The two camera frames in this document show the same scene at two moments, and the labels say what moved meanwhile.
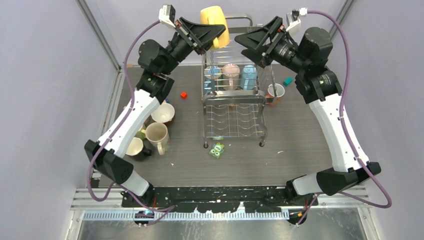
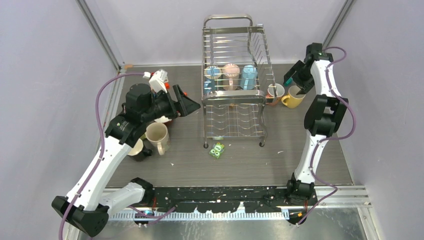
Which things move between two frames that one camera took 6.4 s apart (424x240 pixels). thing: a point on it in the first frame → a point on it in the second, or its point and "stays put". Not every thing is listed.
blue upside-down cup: (211, 73) stays put
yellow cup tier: (214, 15) → (293, 100)
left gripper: (204, 34) → (189, 105)
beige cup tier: (157, 134) stays put
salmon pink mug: (270, 99) stays put
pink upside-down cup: (230, 72) stays put
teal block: (287, 81) stays put
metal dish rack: (235, 88) stays put
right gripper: (255, 39) → (304, 85)
